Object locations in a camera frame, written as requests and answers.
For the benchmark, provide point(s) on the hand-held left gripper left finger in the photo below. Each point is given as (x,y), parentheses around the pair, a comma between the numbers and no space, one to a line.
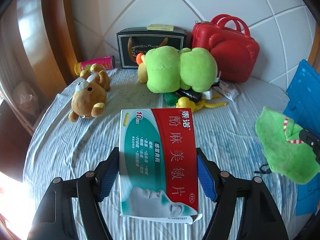
(107,180)

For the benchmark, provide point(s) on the blue plastic storage container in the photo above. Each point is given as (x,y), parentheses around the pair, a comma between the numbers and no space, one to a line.
(305,85)

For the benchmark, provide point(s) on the red teal medicine box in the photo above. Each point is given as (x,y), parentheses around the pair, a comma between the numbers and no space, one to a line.
(160,155)

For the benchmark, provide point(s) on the curved wooden wall trim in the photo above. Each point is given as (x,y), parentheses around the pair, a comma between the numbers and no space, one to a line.
(50,30)
(315,52)

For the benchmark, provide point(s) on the black gift box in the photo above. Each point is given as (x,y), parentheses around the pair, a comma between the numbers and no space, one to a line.
(130,47)

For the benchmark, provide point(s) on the white sachet packet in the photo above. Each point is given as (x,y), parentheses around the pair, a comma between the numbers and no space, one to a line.
(228,90)

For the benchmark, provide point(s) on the pink yellow can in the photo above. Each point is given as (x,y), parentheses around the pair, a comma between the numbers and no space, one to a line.
(102,63)

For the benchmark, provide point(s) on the red bear-face carry case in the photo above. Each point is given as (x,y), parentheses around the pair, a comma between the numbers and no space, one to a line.
(235,55)

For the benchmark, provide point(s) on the green plush toy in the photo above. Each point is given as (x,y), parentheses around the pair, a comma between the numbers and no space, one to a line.
(175,70)

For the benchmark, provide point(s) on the black pouch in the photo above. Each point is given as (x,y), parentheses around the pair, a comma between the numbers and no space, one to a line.
(190,94)

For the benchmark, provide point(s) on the clear plastic bag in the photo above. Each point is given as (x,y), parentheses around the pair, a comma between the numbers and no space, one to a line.
(25,97)

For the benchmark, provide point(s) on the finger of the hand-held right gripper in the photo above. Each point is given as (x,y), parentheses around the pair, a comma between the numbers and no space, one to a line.
(313,142)

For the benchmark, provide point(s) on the green plush with striped trim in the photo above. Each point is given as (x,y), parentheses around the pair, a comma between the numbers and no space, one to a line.
(282,150)

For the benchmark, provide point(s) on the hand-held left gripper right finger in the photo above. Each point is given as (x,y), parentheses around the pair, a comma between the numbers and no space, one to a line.
(206,180)

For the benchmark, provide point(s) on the yellow sticky note pad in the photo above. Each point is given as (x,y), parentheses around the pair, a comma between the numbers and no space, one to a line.
(160,27)

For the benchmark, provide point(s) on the brown bear plush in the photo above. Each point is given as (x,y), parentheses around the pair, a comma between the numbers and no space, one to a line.
(87,97)

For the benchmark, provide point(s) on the yellow plastic toy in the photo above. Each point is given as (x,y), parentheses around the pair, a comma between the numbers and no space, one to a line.
(185,103)

